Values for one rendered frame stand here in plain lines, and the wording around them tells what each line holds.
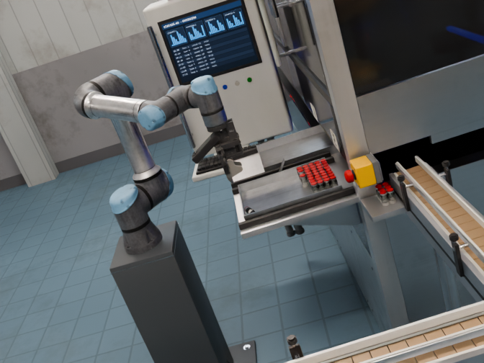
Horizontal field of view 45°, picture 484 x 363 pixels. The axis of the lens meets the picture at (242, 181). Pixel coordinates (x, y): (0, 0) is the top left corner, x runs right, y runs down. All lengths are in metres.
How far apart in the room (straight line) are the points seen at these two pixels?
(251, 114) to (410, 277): 1.14
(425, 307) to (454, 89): 0.79
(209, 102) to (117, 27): 4.09
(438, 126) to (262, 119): 1.12
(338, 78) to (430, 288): 0.84
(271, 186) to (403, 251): 0.53
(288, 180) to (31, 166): 4.40
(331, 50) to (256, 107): 1.10
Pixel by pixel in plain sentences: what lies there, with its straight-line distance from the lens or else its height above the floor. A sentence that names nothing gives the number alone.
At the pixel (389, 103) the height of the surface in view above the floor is 1.16.
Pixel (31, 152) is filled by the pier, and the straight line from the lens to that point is 6.21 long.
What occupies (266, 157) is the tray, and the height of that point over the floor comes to 0.88.
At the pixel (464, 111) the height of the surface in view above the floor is 1.06.
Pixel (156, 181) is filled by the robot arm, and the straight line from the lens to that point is 2.24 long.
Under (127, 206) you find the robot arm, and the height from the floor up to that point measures 0.98.
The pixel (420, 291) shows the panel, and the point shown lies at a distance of 2.16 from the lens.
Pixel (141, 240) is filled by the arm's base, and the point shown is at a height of 0.84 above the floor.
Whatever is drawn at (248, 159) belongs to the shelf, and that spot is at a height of 0.88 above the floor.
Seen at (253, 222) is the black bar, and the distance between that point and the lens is 1.92.
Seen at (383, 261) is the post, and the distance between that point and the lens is 2.05.
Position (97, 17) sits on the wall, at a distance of 5.86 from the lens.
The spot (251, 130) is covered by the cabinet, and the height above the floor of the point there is 0.87.
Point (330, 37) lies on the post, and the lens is 1.73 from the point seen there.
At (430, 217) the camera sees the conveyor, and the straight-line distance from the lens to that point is 1.64.
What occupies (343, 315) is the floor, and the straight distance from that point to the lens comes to 2.85.
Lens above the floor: 1.79
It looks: 24 degrees down
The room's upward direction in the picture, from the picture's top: 19 degrees counter-clockwise
